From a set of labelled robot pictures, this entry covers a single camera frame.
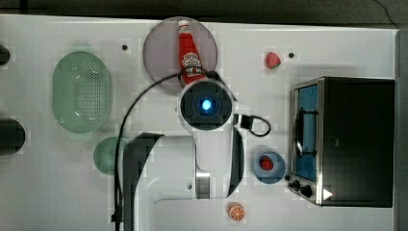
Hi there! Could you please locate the green plastic colander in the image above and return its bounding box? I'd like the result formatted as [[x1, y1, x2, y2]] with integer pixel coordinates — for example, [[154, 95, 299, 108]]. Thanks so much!
[[52, 51, 112, 134]]

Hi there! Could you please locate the black silver toaster oven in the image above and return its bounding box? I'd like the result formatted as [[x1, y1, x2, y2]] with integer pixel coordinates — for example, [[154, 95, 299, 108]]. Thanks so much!
[[287, 77, 395, 208]]

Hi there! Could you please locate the orange slice toy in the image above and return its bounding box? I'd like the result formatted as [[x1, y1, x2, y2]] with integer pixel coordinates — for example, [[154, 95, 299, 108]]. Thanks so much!
[[227, 203, 246, 222]]

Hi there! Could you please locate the red strawberry in bowl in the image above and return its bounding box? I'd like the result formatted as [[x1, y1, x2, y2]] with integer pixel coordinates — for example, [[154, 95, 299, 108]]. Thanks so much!
[[260, 156, 274, 171]]

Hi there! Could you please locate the red toy strawberry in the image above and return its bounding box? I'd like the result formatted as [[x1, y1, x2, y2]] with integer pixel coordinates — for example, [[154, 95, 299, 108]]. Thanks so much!
[[265, 52, 281, 69]]

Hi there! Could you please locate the black cylinder cup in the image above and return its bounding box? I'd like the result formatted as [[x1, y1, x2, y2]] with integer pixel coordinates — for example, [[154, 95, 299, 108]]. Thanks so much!
[[0, 45, 11, 65]]

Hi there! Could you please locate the black round pan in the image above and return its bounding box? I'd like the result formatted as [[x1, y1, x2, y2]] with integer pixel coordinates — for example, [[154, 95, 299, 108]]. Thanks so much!
[[0, 118, 26, 156]]

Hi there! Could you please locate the red ketchup bottle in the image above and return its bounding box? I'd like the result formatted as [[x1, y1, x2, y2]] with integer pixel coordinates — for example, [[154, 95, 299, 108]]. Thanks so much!
[[177, 20, 204, 86]]

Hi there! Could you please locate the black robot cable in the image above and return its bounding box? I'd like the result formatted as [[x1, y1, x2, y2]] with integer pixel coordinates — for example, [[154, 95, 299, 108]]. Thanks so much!
[[111, 70, 239, 231]]

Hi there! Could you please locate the green mug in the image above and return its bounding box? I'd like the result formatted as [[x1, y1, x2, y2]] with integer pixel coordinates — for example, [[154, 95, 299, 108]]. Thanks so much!
[[93, 137, 117, 175]]

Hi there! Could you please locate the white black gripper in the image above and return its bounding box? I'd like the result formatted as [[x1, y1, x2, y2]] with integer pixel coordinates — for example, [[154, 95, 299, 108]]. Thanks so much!
[[233, 104, 253, 130]]

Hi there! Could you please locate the blue small bowl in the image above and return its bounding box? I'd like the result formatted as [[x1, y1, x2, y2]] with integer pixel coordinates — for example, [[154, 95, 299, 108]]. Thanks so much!
[[253, 151, 286, 184]]

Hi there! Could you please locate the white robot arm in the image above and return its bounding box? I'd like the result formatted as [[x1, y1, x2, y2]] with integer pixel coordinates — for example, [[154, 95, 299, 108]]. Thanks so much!
[[119, 79, 244, 231]]

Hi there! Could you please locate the grey round plate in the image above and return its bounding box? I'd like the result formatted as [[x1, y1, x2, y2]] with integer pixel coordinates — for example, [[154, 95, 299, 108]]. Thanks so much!
[[142, 16, 217, 95]]

